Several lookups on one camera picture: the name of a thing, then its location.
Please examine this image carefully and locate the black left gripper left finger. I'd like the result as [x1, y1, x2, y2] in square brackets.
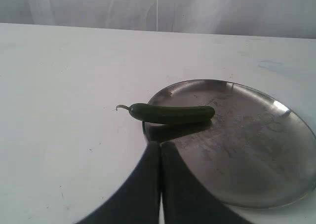
[79, 142, 160, 224]

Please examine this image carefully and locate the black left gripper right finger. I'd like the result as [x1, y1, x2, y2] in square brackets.
[161, 142, 249, 224]

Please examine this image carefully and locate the green cucumber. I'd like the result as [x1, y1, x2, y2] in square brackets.
[116, 103, 215, 125]

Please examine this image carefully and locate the round steel plate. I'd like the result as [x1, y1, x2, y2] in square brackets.
[143, 79, 316, 209]

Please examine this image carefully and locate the white backdrop curtain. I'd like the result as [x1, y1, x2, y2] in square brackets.
[0, 0, 316, 38]

